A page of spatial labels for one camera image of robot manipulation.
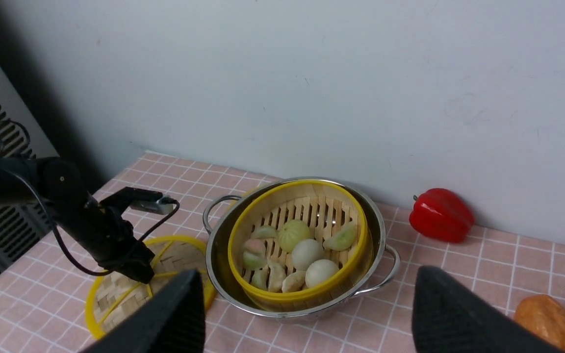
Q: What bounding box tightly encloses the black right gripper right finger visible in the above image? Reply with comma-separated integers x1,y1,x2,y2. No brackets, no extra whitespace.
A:
411,266,560,353

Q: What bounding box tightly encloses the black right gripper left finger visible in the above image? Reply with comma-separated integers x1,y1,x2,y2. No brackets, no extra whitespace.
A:
84,270,205,353

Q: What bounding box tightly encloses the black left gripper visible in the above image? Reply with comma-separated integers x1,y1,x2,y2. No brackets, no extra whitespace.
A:
74,195,154,284

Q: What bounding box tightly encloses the yellow woven steamer lid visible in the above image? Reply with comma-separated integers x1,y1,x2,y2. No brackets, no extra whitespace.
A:
85,235,217,340

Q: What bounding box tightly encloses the yellow bamboo steamer basket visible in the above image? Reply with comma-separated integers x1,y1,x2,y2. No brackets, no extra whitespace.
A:
227,179,373,312

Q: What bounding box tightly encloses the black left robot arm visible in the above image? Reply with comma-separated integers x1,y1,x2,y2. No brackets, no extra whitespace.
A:
0,156,163,283

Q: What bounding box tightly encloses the stainless steel pot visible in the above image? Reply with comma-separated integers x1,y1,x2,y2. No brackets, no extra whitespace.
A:
202,176,401,324

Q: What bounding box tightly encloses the orange potato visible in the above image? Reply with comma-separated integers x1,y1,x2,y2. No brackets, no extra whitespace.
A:
514,294,565,352

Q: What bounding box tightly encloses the red bell pepper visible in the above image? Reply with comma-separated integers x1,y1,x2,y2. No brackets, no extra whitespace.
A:
409,188,475,244

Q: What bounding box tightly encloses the pink green dumpling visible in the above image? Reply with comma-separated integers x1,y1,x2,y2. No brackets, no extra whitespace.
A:
242,239,267,271

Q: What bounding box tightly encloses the white dumpling left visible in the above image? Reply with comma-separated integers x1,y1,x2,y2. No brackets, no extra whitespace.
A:
267,259,287,293

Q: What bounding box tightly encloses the white dumpling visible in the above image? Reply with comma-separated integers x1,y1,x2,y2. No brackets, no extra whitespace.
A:
281,270,306,293
267,259,287,293

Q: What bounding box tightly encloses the white dumpling right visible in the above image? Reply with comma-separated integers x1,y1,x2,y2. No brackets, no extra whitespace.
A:
281,270,306,293

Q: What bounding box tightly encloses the green dumpling back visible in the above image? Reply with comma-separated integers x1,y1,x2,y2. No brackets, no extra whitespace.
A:
323,222,357,251

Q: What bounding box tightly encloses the green dumpling left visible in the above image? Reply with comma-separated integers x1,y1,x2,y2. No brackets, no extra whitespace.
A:
250,225,278,239

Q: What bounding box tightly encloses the white round bun right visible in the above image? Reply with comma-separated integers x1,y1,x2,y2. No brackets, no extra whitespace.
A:
305,259,339,288

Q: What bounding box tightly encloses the white round bun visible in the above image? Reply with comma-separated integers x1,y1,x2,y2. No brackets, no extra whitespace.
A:
291,239,324,271
305,259,339,288

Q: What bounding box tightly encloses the white round bun left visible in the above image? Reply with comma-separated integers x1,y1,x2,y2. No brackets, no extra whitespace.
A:
291,239,324,271

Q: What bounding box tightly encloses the green round bun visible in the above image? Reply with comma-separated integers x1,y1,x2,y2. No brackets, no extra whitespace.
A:
278,219,312,254

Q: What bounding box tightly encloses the black left camera cable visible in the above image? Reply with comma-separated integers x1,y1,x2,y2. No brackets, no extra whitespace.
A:
0,169,181,277

